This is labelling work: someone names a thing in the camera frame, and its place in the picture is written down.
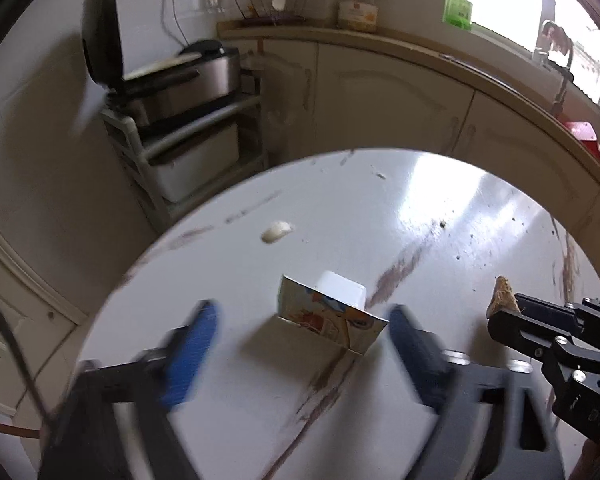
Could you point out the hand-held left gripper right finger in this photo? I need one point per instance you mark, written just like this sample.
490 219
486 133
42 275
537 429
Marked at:
415 360

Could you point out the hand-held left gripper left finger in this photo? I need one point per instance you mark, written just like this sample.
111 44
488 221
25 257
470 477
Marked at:
192 355

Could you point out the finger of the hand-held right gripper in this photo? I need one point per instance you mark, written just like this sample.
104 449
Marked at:
580 360
535 325

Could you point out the white yogurt cup with carton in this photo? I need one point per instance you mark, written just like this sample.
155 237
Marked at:
325 315

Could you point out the white panel door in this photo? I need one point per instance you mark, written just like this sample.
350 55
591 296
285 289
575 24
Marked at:
10 310

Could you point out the white storage box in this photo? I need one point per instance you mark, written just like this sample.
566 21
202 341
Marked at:
195 165

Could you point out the red plastic container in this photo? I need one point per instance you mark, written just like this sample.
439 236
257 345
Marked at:
582 132

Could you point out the white storage rack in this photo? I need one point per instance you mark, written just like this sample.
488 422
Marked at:
130 160

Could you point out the metal faucet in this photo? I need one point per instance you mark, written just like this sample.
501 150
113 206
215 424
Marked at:
562 80

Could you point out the cream kitchen cabinets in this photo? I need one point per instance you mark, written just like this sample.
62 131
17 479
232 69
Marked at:
380 100

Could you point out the steel electric grill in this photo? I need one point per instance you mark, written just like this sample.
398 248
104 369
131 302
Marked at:
180 85

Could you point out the beige kitchen countertop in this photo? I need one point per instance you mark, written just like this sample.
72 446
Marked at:
405 47

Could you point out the window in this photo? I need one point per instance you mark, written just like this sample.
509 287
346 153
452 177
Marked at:
505 0

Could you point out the green bottle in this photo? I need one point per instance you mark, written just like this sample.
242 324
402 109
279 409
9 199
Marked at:
457 7

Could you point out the glass jar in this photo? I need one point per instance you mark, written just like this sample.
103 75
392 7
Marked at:
357 12

